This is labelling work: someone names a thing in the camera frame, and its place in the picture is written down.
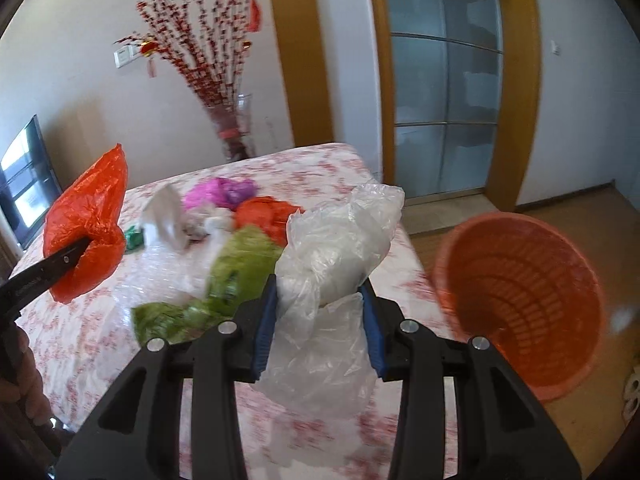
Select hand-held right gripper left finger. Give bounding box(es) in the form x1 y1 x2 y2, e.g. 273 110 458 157
55 275 279 480

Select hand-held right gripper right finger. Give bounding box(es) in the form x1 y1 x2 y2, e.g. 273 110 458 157
357 280 584 480

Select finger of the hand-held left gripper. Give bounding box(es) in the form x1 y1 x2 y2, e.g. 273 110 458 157
47 237 92 282

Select red plastic bag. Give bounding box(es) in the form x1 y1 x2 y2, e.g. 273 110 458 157
42 143 128 305

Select pink plastic bag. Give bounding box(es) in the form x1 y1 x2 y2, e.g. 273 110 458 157
182 177 236 211

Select orange chair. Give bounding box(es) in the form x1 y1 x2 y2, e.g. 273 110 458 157
432 212 609 404

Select person's left hand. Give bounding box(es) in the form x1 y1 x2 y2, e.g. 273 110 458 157
0 324 52 423

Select green plastic bag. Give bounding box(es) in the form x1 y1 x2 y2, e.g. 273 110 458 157
132 225 284 346

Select flat screen television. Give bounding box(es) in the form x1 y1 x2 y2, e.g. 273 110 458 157
0 115 64 252

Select clear spotted plastic bag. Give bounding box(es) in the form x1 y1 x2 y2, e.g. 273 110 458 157
112 240 226 313

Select orange plastic bag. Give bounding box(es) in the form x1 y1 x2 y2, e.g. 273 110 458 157
234 196 306 249

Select white plastic bag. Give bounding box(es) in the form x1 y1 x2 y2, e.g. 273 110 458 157
142 182 194 252

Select floral tablecloth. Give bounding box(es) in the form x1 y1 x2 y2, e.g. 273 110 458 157
12 142 462 480

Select glass vase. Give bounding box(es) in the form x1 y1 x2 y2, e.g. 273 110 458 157
207 92 259 163

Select red flower branches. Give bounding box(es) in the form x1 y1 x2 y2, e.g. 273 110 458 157
114 0 257 109

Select frosted glass sliding door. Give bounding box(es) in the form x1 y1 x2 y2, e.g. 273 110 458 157
380 0 504 197

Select toilet paper rolls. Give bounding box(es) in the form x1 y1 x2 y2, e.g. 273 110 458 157
602 360 640 436

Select wooden door frame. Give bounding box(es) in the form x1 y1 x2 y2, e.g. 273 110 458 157
270 0 544 214

